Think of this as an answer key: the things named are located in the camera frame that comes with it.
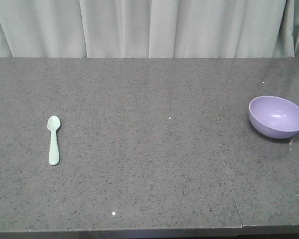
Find pale green plastic spoon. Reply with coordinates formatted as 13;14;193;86
47;116;61;166

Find purple plastic bowl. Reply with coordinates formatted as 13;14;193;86
248;96;299;139

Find white curtain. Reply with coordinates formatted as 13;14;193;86
0;0;299;58

